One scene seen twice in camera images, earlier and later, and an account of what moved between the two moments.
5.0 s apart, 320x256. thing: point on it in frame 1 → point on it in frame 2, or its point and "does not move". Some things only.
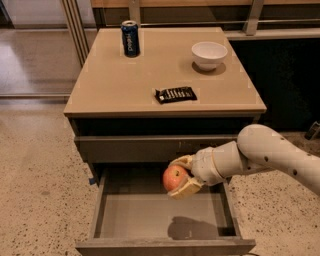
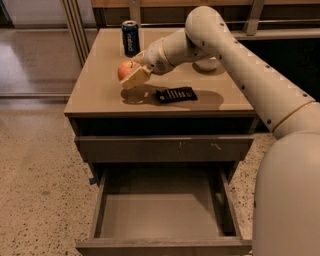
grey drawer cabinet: (184, 94) does not move
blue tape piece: (92, 181) does not move
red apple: (173, 177) → (126, 68)
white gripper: (202, 165) → (156, 58)
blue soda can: (130, 36) does not move
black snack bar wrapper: (175, 94) does not move
